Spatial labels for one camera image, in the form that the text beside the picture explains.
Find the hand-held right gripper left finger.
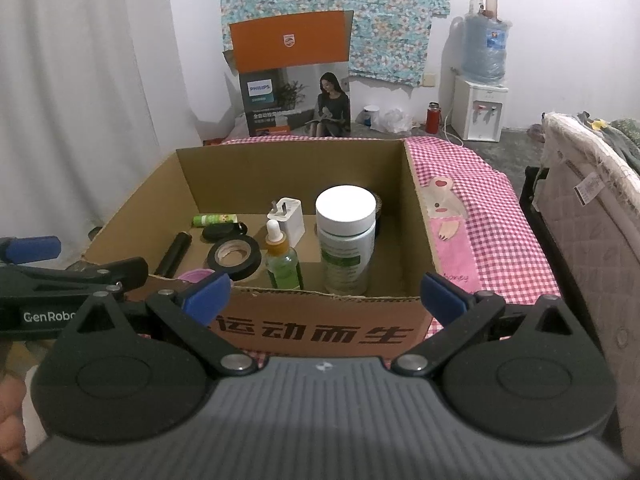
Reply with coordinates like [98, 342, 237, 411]
[54, 271, 259, 378]

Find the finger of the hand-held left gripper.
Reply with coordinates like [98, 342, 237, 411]
[0, 257, 150, 307]
[0, 234, 62, 265]

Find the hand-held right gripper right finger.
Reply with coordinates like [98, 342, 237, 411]
[392, 272, 600, 377]

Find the black cylinder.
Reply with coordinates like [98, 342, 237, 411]
[158, 231, 194, 279]

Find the black tape roll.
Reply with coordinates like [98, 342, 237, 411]
[206, 236, 263, 282]

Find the black oval key fob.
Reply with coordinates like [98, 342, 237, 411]
[199, 221, 250, 242]

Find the green lip balm tube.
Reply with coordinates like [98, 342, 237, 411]
[192, 213, 239, 227]

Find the green glass dropper bottle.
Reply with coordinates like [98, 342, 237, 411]
[263, 218, 305, 291]

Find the white charger plug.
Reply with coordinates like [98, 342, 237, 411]
[267, 197, 306, 245]

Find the white lid pill bottle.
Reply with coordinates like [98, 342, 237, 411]
[314, 185, 378, 297]

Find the brown cardboard box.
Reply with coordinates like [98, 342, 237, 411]
[81, 136, 442, 361]

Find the person's left hand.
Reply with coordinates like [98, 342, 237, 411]
[0, 374, 28, 466]

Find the pink round plastic piece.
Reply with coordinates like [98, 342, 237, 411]
[178, 268, 217, 286]

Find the pink checkered cloth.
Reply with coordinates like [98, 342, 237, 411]
[135, 134, 562, 361]

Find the white curtain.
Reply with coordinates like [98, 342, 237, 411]
[0, 0, 206, 263]

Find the white quilted mattress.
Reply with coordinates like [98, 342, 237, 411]
[542, 112, 640, 376]

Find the white plastic bag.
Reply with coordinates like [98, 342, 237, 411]
[377, 107, 416, 135]

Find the white water dispenser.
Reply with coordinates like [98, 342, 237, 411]
[452, 75, 510, 142]

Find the grey green clothes pile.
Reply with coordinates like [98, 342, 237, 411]
[575, 112, 640, 162]

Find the blue water jug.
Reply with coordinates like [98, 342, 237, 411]
[459, 12, 512, 86]

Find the orange and black printed carton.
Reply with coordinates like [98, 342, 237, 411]
[222, 10, 357, 139]

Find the floral teal cloth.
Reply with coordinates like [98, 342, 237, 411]
[219, 0, 451, 89]

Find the white power cable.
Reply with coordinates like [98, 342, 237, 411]
[440, 104, 469, 147]

